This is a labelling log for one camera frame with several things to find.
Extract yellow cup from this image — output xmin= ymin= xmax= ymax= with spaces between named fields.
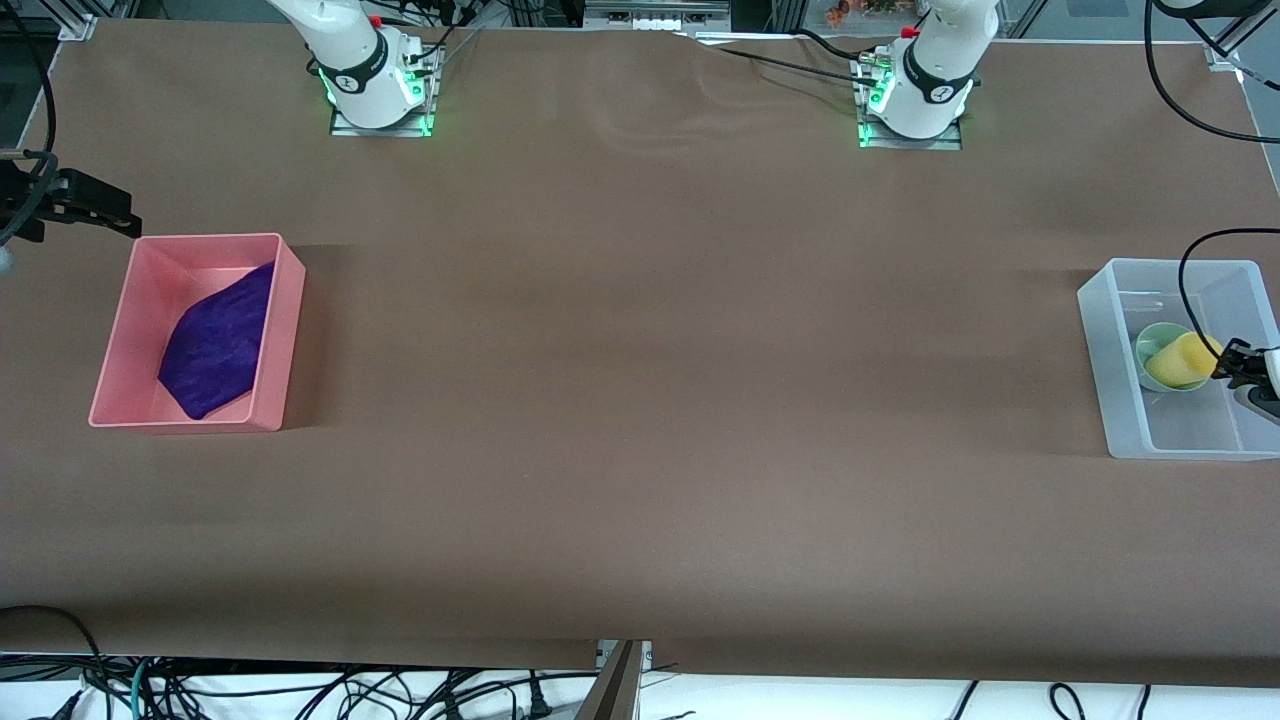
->
xmin=1145 ymin=332 xmax=1226 ymax=391

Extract pale green bowl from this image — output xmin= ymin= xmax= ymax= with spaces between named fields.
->
xmin=1135 ymin=322 xmax=1216 ymax=393

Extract purple cloth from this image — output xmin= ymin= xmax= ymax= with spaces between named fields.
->
xmin=157 ymin=260 xmax=277 ymax=422

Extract clear plastic bin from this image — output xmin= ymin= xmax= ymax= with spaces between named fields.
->
xmin=1077 ymin=258 xmax=1280 ymax=461

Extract pink plastic bin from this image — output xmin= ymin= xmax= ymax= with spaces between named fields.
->
xmin=88 ymin=233 xmax=307 ymax=433

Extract orange items behind table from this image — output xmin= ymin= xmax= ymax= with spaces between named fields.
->
xmin=825 ymin=0 xmax=906 ymax=26

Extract white power strip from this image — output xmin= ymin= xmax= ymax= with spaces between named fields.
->
xmin=585 ymin=0 xmax=731 ymax=31

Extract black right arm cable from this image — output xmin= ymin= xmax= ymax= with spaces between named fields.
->
xmin=0 ymin=0 xmax=59 ymax=246

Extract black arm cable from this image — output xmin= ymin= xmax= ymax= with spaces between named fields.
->
xmin=1145 ymin=0 xmax=1280 ymax=356
xmin=0 ymin=0 xmax=59 ymax=246

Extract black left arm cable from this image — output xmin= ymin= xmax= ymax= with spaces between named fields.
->
xmin=1145 ymin=0 xmax=1280 ymax=356

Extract aluminium frame post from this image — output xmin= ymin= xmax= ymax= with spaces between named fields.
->
xmin=58 ymin=0 xmax=136 ymax=41

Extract black looped floor cable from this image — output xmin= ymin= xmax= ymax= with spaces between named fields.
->
xmin=0 ymin=605 xmax=106 ymax=701

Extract black cable on table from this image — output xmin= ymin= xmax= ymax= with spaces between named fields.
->
xmin=680 ymin=28 xmax=881 ymax=77

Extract metal table bracket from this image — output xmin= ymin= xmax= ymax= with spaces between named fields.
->
xmin=578 ymin=640 xmax=653 ymax=720

